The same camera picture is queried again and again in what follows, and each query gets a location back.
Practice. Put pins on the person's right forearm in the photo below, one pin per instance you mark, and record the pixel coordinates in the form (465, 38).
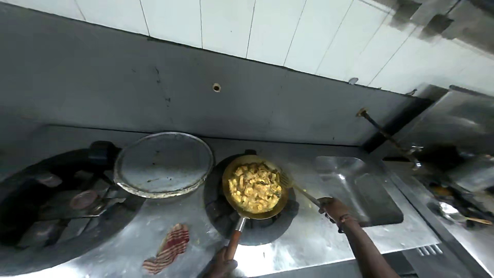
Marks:
(364, 245)

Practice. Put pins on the person's left fingers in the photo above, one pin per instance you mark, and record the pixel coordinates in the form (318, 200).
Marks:
(220, 254)

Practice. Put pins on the metal slotted spatula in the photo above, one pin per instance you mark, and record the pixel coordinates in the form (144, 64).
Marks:
(308, 196)

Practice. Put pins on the red white striped cloth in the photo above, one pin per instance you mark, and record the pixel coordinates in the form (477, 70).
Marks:
(171, 247)

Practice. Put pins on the person's right hand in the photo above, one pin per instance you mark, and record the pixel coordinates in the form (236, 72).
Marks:
(337, 209)

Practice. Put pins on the round grey metal lid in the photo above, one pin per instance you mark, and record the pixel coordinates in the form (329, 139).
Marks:
(164, 164)

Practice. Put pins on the round black gas burner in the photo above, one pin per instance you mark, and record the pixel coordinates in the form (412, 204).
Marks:
(266, 231)

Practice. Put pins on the person's right fingers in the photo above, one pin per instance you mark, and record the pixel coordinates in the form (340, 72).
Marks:
(325, 201)

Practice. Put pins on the person's left hand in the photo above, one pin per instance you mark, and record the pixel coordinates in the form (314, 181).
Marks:
(219, 269)

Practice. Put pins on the yellow cooked food pieces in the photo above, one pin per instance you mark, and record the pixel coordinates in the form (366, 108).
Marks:
(255, 187)

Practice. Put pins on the person's left thumb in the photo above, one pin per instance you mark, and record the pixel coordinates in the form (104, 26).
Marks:
(231, 265)

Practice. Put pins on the wall pipe with metal tap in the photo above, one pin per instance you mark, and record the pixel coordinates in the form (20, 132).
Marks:
(386, 134)

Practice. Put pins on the round metal ladle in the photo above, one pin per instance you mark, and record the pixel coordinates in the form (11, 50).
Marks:
(449, 210)

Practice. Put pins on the stainless steel wall panel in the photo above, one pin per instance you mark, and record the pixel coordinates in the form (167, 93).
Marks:
(455, 121)

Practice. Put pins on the stainless steel sink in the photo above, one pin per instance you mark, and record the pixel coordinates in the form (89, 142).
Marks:
(357, 191)

